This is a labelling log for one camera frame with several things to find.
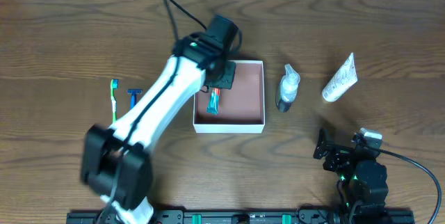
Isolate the teal red toothpaste tube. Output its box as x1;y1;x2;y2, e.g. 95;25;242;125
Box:
207;88;220;115

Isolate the white box brown inside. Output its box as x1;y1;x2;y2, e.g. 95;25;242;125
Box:
193;61;266;134

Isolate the white lotion tube gold cap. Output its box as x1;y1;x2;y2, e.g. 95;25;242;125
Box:
321;52;358;102

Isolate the blue disposable razor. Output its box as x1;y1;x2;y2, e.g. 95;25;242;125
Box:
127;88;143;109

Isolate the white green toothbrush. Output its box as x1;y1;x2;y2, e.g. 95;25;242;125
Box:
110;79;118;122

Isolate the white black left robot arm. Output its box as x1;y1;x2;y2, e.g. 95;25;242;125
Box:
80;15;242;223

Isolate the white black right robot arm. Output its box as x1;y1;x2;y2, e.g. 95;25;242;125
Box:
313;128;389;223

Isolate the clear dark foam pump bottle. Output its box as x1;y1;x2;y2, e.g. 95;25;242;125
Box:
275;64;300;113

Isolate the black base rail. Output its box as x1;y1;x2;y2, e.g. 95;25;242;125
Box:
65;209;415;224

